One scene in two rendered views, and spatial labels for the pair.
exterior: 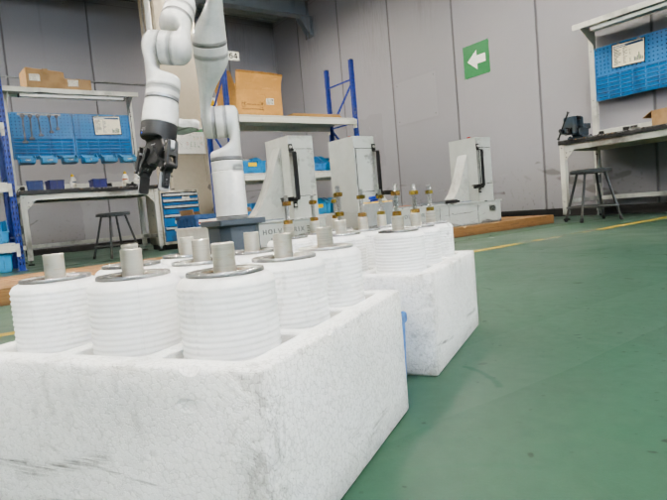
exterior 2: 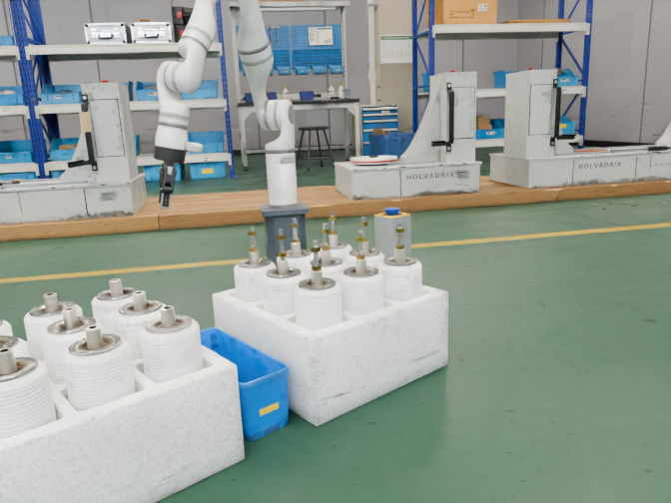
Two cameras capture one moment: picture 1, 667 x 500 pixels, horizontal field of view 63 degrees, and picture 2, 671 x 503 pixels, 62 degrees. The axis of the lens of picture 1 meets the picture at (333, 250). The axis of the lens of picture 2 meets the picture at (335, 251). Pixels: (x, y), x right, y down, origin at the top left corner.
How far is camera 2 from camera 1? 0.68 m
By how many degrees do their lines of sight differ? 27
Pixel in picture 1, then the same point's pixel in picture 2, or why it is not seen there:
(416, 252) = (320, 310)
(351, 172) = (523, 112)
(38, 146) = not seen: hidden behind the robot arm
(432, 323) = (313, 382)
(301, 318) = (86, 399)
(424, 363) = (309, 412)
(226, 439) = not seen: outside the picture
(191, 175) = (398, 85)
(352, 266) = (173, 348)
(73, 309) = not seen: outside the picture
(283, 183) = (440, 123)
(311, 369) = (45, 452)
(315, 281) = (98, 373)
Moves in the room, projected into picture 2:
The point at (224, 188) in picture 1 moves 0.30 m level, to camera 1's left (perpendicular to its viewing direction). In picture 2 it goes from (273, 180) to (195, 179)
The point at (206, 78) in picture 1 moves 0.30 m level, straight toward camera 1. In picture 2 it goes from (252, 81) to (204, 74)
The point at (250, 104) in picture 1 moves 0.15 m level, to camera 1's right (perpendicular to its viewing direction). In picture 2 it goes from (458, 12) to (473, 10)
